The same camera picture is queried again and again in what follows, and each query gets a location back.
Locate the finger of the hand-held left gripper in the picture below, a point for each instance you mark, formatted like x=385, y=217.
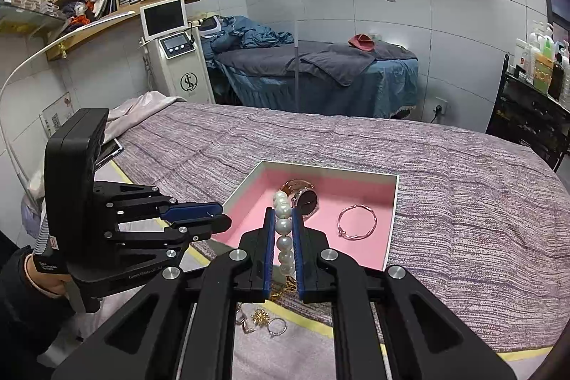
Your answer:
x=191, y=211
x=200, y=227

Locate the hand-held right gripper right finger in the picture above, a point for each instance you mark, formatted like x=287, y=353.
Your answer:
x=298, y=260

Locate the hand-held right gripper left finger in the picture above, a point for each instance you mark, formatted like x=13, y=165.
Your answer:
x=268, y=255

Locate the gold earrings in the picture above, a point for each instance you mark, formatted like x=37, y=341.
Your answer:
x=259, y=316

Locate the small silver pendant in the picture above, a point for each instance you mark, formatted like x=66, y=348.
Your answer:
x=240, y=320

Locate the jewelry box with pink lining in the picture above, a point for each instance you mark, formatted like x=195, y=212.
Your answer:
x=369, y=193

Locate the person's left forearm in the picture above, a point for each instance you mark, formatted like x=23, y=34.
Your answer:
x=18, y=304

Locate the person's left hand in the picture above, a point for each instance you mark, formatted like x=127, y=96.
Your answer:
x=44, y=280

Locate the tablet computer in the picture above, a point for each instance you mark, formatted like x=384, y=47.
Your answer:
x=111, y=150

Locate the rose gold bangle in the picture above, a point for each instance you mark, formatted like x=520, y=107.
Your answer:
x=339, y=224

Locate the rose gold wristwatch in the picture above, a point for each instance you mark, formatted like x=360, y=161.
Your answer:
x=307, y=202

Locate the pink satin cloth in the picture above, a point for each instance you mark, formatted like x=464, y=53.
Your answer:
x=133, y=108

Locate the pale sheet with yellow trim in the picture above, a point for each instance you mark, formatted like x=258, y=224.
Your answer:
x=285, y=357

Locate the white beauty machine with screen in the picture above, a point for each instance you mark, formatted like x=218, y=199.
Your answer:
x=187, y=68

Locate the striped purple grey blanket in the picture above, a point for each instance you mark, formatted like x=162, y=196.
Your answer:
x=400, y=139

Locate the massage bed with blue cover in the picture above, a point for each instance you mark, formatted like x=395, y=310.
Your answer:
x=356, y=95

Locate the crumpled blue blanket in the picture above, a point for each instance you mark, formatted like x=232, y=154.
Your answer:
x=249, y=35

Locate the white machine handpiece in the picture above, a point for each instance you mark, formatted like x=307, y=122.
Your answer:
x=209, y=26

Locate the dark grey towel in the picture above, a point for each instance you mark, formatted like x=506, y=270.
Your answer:
x=338, y=64

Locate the red cloth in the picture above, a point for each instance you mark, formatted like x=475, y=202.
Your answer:
x=361, y=41

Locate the black trolley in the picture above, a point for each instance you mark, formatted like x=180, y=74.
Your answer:
x=525, y=122

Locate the group of bottles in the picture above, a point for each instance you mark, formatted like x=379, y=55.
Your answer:
x=543, y=68

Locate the wall notice plate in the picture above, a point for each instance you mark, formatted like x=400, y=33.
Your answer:
x=55, y=119

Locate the glass wall shelf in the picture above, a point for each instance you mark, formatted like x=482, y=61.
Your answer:
x=26, y=12

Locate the wall socket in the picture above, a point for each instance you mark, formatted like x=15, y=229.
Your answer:
x=440, y=106

